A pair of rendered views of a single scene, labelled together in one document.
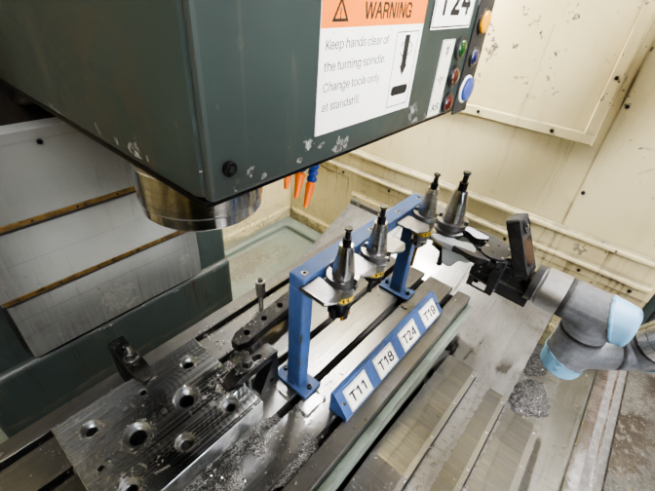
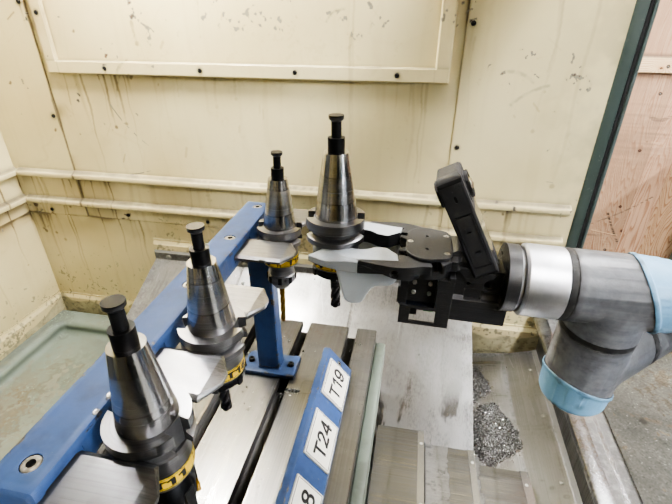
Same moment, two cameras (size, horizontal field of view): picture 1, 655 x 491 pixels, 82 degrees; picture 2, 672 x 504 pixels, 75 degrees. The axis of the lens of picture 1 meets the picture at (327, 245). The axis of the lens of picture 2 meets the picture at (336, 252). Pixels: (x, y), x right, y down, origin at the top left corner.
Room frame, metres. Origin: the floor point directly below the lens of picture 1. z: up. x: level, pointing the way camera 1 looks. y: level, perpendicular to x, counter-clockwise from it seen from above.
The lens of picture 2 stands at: (0.29, -0.06, 1.49)
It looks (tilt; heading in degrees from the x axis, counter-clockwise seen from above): 29 degrees down; 333
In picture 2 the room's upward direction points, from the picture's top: straight up
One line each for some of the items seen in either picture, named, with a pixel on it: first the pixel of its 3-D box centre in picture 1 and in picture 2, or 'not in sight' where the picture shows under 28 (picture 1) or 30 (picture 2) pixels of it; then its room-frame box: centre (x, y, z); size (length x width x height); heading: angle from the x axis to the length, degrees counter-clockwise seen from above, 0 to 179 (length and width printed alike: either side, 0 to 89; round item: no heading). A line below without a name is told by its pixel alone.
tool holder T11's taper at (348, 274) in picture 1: (344, 259); (137, 381); (0.55, -0.03, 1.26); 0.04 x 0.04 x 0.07
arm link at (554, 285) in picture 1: (551, 288); (533, 278); (0.54, -0.41, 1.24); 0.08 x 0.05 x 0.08; 142
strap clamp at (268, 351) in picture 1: (250, 373); not in sight; (0.50, 0.14, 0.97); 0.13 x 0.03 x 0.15; 142
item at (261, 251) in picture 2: (414, 225); (268, 251); (0.77, -0.20, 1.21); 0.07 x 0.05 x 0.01; 52
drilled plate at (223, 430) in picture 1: (165, 422); not in sight; (0.38, 0.28, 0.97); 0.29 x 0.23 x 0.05; 142
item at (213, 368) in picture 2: (360, 266); (186, 374); (0.60, -0.07, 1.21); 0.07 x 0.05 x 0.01; 52
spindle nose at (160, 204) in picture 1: (198, 161); not in sight; (0.45, 0.17, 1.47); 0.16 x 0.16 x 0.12
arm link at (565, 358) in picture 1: (578, 348); (592, 356); (0.50, -0.49, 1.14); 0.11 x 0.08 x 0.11; 93
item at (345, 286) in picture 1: (342, 278); (151, 426); (0.55, -0.03, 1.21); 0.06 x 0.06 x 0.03
